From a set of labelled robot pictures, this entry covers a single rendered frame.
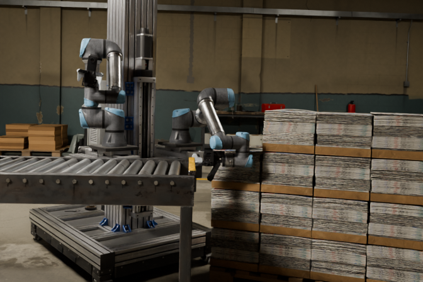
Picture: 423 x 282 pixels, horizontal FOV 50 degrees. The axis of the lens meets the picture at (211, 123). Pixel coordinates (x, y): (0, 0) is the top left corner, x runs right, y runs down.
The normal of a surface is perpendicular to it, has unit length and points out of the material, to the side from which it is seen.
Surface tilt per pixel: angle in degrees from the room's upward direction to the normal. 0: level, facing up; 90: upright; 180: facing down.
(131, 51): 90
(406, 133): 90
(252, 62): 90
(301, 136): 90
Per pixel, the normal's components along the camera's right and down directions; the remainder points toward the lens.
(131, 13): 0.63, 0.06
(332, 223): -0.31, 0.04
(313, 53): 0.05, 0.05
